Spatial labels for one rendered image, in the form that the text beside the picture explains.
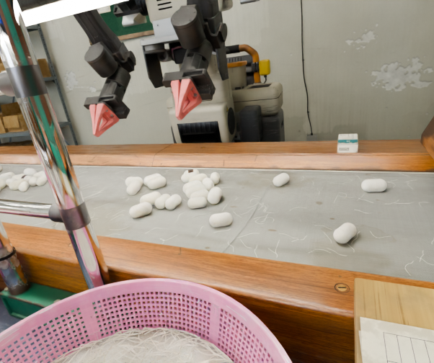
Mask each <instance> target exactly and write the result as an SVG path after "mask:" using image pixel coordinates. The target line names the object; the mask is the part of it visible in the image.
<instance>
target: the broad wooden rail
mask: <svg viewBox="0 0 434 363"><path fill-rule="evenodd" d="M337 141H338V140H329V141H288V142H246V143H165V144H123V145H67V146H66V147H67V150H68V154H69V156H70V159H71V162H72V165H73V166H134V167H171V168H208V169H282V170H319V171H393V172H430V173H434V159H433V157H432V156H431V155H430V154H429V153H428V152H427V150H426V148H425V147H424V146H423V145H422V144H421V142H420V141H421V139H411V140H359V141H358V152H357V153H338V152H337ZM0 164H23V165H41V162H40V159H39V157H38V154H37V151H36V150H35V147H34V146H0Z"/></svg>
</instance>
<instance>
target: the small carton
mask: <svg viewBox="0 0 434 363"><path fill-rule="evenodd" d="M337 152H338V153H357V152H358V134H339V135H338V141H337Z"/></svg>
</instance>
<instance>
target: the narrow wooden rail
mask: <svg viewBox="0 0 434 363"><path fill-rule="evenodd" d="M1 223H2V225H3V226H4V229H5V231H6V234H7V235H8V237H9V240H10V241H11V244H12V246H13V247H15V248H16V250H17V251H16V254H17V257H18V259H19V261H20V263H21V265H22V268H23V269H24V271H25V274H26V275H27V278H28V280H29V282H34V283H38V284H43V285H46V286H49V287H54V288H58V289H61V290H66V291H69V292H75V293H80V292H84V291H86V290H88V287H87V284H86V281H85V278H84V275H83V274H82V271H81V268H80V266H79V263H78V260H77V257H76V254H75V252H74V249H73V246H72V245H71V242H70V239H69V236H68V233H67V231H66V230H56V229H50V228H41V227H35V226H30V225H20V224H14V223H5V222H1ZM96 236H97V240H98V242H99V246H100V248H101V251H102V255H103V257H104V260H105V263H106V266H107V270H108V272H109V275H110V279H111V281H112V283H116V282H122V281H127V280H132V279H148V278H163V279H179V280H184V281H188V282H194V283H197V284H201V285H204V286H206V287H210V288H212V289H215V290H218V291H219V292H222V293H223V294H225V295H228V296H229V297H231V298H233V299H234V300H235V301H237V302H239V303H241V304H242V305H243V306H244V307H246V308H247V309H248V310H250V311H251V312H252V313H253V314H254V315H256V316H257V317H258V318H259V319H260V320H261V321H262V322H263V323H264V324H265V325H266V326H267V328H268V329H269V330H270V331H271V333H272V334H273V335H274V336H275V338H276V339H277V340H278V341H279V343H280V345H281V346H282V347H283V348H284V350H285V352H286V354H287V355H288V357H289V358H290V360H291V361H292V363H355V326H354V279H355V278H361V279H370V280H375V281H380V282H390V283H394V284H404V285H409V286H415V287H424V288H429V289H434V282H426V281H421V280H416V279H406V278H401V277H390V276H385V275H380V274H370V273H365V272H354V271H349V270H344V269H334V268H329V267H323V266H313V265H308V264H298V263H293V262H287V261H277V260H272V259H262V258H257V257H251V256H241V255H236V254H226V253H221V252H215V251H205V250H200V249H194V248H185V247H179V246H170V245H164V244H158V243H149V242H143V241H134V240H128V239H122V238H113V237H107V236H98V235H96ZM5 287H6V284H5V282H4V280H3V278H2V276H1V274H0V292H1V291H2V290H4V288H5Z"/></svg>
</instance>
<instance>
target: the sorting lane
mask: <svg viewBox="0 0 434 363"><path fill-rule="evenodd" d="M0 166H2V171H1V172H0V175H1V174H5V173H8V172H13V173H14V174H15V175H18V174H23V173H24V170H25V169H27V168H30V169H35V170H36V171H37V173H38V172H40V171H43V167H42V165H23V164H0ZM73 168H74V171H75V174H76V178H77V180H78V183H79V186H80V188H81V192H82V194H83V197H84V201H85V203H86V206H87V209H88V212H89V216H90V218H91V221H92V225H93V227H94V231H95V233H96V235H98V236H107V237H113V238H122V239H128V240H134V241H143V242H149V243H158V244H164V245H170V246H179V247H185V248H194V249H200V250H205V251H215V252H221V253H226V254H236V255H241V256H251V257H257V258H262V259H272V260H277V261H287V262H293V263H298V264H308V265H313V266H323V267H329V268H334V269H344V270H349V271H354V272H365V273H370V274H380V275H385V276H390V277H401V278H406V279H416V280H421V281H426V282H434V173H430V172H393V171H319V170H282V169H208V168H171V167H134V166H73ZM190 169H197V170H198V171H199V174H205V175H206V176H207V177H208V178H210V177H211V174H212V173H213V172H217V173H218V174H219V175H220V179H219V183H217V184H214V187H219V188H220V189H221V190H222V196H221V199H220V201H219V203H217V204H211V203H210V202H209V201H208V200H207V205H206V206H205V207H199V208H194V209H192V208H190V207H189V206H188V204H187V203H188V200H189V199H190V198H188V197H187V196H186V194H185V193H184V192H183V186H184V185H185V184H186V183H184V182H183V181H182V180H181V178H182V175H183V174H184V172H185V171H187V170H190ZM282 173H286V174H287V175H289V181H288V183H286V184H284V185H282V186H281V187H277V186H275V185H274V184H273V179H274V178H275V177H276V176H277V175H279V174H282ZM152 174H160V175H161V176H163V177H164V178H165V179H166V181H167V182H166V184H165V185H164V186H163V187H159V188H157V189H149V188H148V186H146V185H145V184H144V183H143V184H142V186H141V188H140V190H139V191H138V192H137V193H136V194H135V195H129V194H128V193H127V187H128V186H127V185H126V184H125V180H126V179H127V178H128V177H130V176H132V177H141V178H142V180H144V178H145V177H146V176H149V175H152ZM366 179H383V180H384V181H385V182H386V183H387V187H386V189H385V190H384V191H382V192H365V191H364V190H363V189H362V187H361V184H362V182H363V181H364V180H366ZM152 192H159V193H160V194H161V195H163V194H168V195H170V196H172V195H173V194H178V195H179V196H180V197H181V203H180V204H179V205H178V206H176V207H175V208H174V209H173V210H168V209H167V208H166V207H165V208H163V209H158V208H157V207H156V206H155V205H152V211H151V212H150V213H149V214H147V215H144V216H142V217H140V218H132V217H131V216H130V214H129V210H130V208H131V207H132V206H134V205H138V204H140V198H141V197H142V196H144V195H145V194H149V193H152ZM0 199H1V200H16V201H23V202H39V203H48V204H53V203H56V201H55V199H54V197H53V193H52V192H51V189H50V186H49V183H48V180H47V181H46V183H45V184H44V185H42V186H38V185H36V186H34V187H32V186H29V188H28V189H27V191H25V192H21V191H20V190H19V189H18V190H12V189H10V188H9V186H8V185H6V186H5V187H4V188H3V189H1V191H0ZM223 212H228V213H230V214H231V216H232V218H233V220H232V223H231V224H230V225H225V226H221V227H213V226H212V225H211V224H210V222H209V220H210V217H211V215H214V214H219V213H223ZM0 221H1V222H5V223H14V224H20V225H30V226H35V227H41V228H50V229H56V230H66V228H65V225H64V224H63V223H57V222H53V221H52V220H51V219H45V218H34V217H27V216H21V215H10V214H4V213H0ZM344 223H352V224H353V225H354V226H355V227H356V230H357V232H356V234H355V236H354V237H352V238H351V239H350V240H349V241H348V242H347V243H338V242H336V240H335V239H334V236H333V234H334V231H335V230H336V229H338V228H339V227H340V226H341V225H342V224H344Z"/></svg>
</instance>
